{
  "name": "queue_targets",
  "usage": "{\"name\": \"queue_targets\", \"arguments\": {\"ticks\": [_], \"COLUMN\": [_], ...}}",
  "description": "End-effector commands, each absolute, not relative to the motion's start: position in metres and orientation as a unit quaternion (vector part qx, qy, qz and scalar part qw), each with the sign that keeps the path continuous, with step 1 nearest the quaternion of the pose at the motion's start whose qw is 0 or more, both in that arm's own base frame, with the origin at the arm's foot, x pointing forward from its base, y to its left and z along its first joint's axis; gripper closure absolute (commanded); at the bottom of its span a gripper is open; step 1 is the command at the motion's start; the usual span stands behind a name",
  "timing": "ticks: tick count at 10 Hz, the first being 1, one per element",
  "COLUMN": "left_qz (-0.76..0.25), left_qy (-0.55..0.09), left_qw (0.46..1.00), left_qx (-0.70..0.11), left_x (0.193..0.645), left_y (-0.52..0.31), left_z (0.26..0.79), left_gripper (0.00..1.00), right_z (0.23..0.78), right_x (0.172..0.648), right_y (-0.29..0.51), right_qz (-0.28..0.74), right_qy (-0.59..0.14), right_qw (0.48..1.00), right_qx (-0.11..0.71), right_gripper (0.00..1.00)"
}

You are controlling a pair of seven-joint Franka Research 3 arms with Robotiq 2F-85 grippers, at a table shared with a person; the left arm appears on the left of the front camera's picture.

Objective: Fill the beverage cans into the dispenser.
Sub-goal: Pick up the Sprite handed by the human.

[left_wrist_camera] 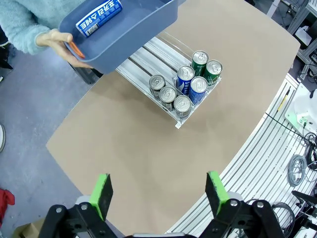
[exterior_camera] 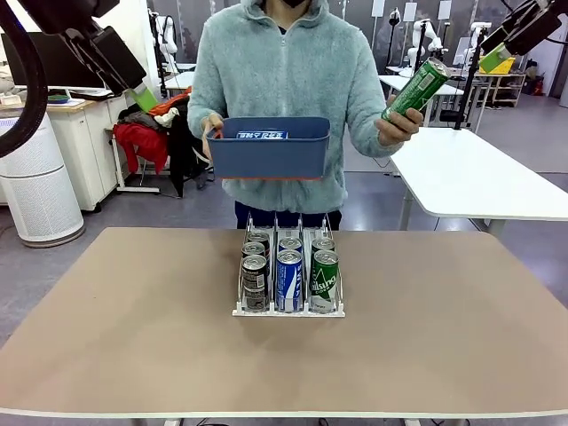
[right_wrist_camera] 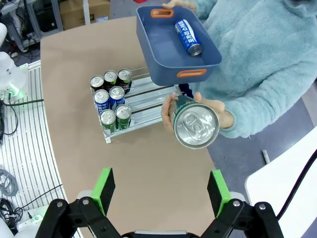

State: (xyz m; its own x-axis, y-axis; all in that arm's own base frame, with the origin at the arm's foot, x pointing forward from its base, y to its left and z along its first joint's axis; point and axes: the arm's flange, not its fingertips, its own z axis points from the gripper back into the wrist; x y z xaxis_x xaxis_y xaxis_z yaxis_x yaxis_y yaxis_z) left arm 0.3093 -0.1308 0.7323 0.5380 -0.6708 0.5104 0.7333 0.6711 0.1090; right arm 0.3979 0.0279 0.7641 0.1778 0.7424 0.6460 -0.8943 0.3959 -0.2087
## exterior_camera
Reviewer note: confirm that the yellow plastic crate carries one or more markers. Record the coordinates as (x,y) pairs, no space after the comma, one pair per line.
(506,64)

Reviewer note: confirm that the black face mask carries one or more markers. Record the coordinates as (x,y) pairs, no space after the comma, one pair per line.
(293,2)

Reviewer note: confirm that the green left gripper finger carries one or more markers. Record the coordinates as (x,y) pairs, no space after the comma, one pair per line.
(148,95)
(139,103)

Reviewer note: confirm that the black hanging jacket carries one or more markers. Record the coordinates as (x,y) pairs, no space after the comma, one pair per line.
(186,155)

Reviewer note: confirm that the person's right forearm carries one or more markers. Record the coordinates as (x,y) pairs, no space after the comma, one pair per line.
(202,111)

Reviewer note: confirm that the black tripod pole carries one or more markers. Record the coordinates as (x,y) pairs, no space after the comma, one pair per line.
(468,93)
(415,49)

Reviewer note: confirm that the white side table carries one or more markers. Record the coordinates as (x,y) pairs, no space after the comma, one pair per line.
(466,173)

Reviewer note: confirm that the white desk cabinet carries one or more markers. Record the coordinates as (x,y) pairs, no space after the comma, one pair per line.
(84,146)

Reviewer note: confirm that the black keyboard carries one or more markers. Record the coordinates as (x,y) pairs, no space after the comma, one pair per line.
(91,94)

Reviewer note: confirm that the green beverage can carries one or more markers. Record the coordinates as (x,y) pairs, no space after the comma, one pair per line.
(417,89)
(323,244)
(325,284)

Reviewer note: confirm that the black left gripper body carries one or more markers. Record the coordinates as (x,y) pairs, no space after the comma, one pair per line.
(106,57)

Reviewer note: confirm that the wooden shelf table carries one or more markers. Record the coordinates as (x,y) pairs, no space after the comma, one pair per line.
(508,89)

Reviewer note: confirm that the orange garment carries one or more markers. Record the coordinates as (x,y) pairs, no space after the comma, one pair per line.
(171,104)

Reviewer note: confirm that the person's right hand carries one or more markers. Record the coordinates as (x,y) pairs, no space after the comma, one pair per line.
(213,122)

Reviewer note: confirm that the blue plastic bin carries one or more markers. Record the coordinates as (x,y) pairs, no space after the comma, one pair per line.
(268,157)

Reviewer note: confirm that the green right gripper finger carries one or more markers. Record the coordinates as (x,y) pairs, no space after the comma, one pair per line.
(494,60)
(494,37)

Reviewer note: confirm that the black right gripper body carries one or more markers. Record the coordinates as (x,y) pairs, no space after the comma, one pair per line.
(534,24)

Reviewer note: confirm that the red jacket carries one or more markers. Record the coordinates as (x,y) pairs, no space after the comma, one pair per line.
(142,144)

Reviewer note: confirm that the white rolling stand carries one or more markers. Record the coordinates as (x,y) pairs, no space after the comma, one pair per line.
(120,177)

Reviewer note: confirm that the dark grey garment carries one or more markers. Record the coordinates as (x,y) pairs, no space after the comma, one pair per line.
(133,116)

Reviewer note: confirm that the white paper sheet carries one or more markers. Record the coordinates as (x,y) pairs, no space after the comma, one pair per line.
(444,9)
(409,11)
(378,8)

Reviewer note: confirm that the white air purifier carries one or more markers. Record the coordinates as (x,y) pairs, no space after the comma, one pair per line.
(40,177)

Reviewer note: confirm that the person's left hand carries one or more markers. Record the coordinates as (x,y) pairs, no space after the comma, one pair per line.
(397,131)

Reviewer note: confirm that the black beverage can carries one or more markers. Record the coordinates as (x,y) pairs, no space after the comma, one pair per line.
(258,237)
(254,284)
(254,248)

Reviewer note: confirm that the clear white can dispenser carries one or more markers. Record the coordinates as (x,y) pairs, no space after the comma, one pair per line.
(288,313)

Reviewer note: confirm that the person in teal fleece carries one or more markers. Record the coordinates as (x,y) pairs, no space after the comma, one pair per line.
(284,80)

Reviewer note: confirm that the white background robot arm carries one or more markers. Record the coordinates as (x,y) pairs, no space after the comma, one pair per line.
(421,40)
(477,44)
(168,40)

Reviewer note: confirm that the person's left forearm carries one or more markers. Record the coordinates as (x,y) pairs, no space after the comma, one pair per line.
(370,133)

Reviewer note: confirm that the green plate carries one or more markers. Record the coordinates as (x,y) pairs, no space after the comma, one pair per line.
(57,97)

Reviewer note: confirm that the dark blue trousers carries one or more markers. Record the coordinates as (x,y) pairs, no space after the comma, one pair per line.
(248,217)

